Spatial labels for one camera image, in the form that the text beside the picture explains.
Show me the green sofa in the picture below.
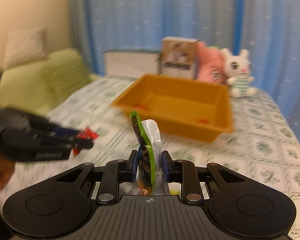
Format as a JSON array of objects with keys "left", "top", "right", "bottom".
[{"left": 0, "top": 48, "right": 100, "bottom": 115}]

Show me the blue star curtain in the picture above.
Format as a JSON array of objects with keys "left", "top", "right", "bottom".
[{"left": 69, "top": 0, "right": 300, "bottom": 142}]

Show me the orange plastic tray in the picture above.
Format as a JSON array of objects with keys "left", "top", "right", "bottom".
[{"left": 111, "top": 74, "right": 234, "bottom": 143}]

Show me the pink star plush toy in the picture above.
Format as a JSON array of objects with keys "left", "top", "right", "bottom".
[{"left": 196, "top": 41, "right": 226, "bottom": 85}]

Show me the white flat box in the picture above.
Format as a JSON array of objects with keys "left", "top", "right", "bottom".
[{"left": 103, "top": 50, "right": 160, "bottom": 79}]

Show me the green zigzag cushion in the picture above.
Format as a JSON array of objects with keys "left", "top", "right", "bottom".
[{"left": 42, "top": 59, "right": 90, "bottom": 105}]

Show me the brown product box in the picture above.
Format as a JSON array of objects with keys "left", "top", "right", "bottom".
[{"left": 160, "top": 36, "right": 199, "bottom": 79}]

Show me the left hand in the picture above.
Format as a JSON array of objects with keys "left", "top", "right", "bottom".
[{"left": 0, "top": 154, "right": 15, "bottom": 190}]

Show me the green floral tablecloth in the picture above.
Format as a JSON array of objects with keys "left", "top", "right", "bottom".
[{"left": 0, "top": 77, "right": 300, "bottom": 239}]

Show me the red candy packet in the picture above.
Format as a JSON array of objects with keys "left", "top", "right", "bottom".
[{"left": 72, "top": 128, "right": 99, "bottom": 156}]

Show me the white green snack pouch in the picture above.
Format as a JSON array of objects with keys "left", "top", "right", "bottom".
[{"left": 129, "top": 111, "right": 170, "bottom": 196}]

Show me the white bunny plush toy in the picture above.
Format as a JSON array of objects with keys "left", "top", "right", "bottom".
[{"left": 220, "top": 48, "right": 256, "bottom": 98}]

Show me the white pillow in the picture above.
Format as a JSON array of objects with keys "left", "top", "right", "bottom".
[{"left": 3, "top": 28, "right": 47, "bottom": 69}]

